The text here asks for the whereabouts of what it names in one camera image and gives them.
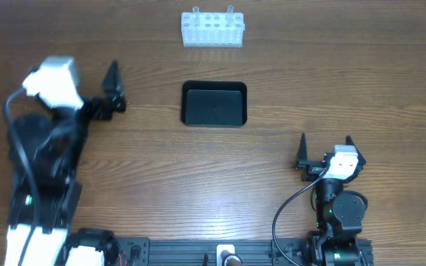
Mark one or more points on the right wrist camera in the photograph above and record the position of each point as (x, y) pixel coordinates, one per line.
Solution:
(340, 162)

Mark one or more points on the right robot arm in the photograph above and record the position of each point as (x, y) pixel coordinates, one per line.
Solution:
(348, 212)

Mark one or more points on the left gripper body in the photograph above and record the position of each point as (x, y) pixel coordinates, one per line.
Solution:
(96, 109)

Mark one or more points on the black tray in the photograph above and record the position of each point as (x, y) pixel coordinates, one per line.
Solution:
(213, 107)

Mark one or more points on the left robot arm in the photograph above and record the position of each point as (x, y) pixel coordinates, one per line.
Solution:
(43, 147)

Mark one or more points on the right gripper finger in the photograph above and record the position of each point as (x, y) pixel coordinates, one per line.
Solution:
(360, 157)
(302, 151)

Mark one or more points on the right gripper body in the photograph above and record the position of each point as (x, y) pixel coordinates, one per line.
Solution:
(314, 170)

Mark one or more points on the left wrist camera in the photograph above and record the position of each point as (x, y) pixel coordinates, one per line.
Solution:
(55, 83)

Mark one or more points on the white test tube rack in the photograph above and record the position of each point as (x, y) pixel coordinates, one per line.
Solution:
(213, 37)

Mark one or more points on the mounting rail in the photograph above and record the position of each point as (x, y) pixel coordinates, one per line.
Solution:
(183, 253)

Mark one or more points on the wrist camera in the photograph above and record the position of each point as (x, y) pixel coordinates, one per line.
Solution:
(55, 83)
(340, 162)

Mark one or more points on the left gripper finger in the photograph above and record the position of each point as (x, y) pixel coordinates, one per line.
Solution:
(114, 88)

